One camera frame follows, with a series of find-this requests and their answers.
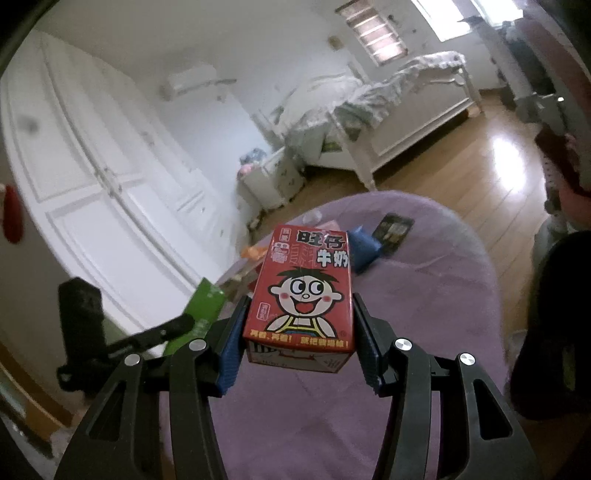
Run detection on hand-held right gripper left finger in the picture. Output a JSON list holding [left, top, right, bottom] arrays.
[[54, 295, 252, 480]]

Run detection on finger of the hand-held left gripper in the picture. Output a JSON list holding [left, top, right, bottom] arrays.
[[105, 315, 195, 358]]

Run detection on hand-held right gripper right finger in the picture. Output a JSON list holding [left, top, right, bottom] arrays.
[[352, 293, 546, 480]]

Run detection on red cartoon milk carton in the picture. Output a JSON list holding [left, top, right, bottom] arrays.
[[243, 224, 356, 374]]

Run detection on black battery card package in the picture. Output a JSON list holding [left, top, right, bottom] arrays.
[[372, 213, 415, 254]]

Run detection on black trash bag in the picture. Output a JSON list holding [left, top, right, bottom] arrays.
[[508, 231, 591, 421]]

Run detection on green box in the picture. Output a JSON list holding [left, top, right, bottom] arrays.
[[161, 277, 227, 358]]

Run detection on purple round mat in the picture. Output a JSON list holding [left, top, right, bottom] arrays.
[[157, 191, 513, 480]]

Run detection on orange wrapper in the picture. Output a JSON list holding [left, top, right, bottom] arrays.
[[240, 244, 271, 264]]

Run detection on blue snack packet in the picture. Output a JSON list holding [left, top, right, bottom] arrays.
[[346, 225, 384, 275]]

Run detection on red hanging object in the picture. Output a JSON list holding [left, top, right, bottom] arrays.
[[0, 184, 23, 243]]

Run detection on white wardrobe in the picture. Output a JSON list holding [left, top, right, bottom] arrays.
[[0, 30, 259, 333]]

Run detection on white nightstand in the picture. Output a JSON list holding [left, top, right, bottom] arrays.
[[238, 148, 308, 213]]

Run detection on white air conditioner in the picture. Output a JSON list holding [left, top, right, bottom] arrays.
[[159, 65, 238, 100]]

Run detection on floral bed quilt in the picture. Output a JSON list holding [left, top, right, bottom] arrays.
[[272, 51, 467, 153]]

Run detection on window with blinds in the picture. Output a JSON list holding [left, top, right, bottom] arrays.
[[337, 0, 409, 68]]

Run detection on bright window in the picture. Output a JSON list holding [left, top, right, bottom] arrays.
[[411, 0, 504, 42]]

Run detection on white bed frame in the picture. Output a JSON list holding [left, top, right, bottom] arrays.
[[252, 55, 483, 192]]

